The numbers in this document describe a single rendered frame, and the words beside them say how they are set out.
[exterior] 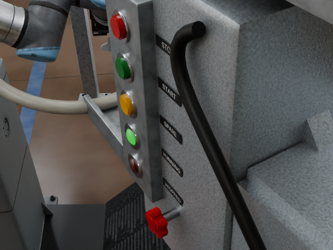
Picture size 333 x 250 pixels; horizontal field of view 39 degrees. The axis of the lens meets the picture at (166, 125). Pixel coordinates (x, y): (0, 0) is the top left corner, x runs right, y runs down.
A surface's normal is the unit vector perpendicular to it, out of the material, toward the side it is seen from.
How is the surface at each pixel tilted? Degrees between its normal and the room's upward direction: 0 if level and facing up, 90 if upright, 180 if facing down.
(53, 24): 66
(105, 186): 0
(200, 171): 90
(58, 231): 0
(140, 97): 90
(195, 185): 90
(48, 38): 62
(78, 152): 0
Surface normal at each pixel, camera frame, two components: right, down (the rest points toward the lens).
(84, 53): -0.02, 0.63
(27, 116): -0.04, -0.77
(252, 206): -0.86, 0.35
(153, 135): 0.52, 0.53
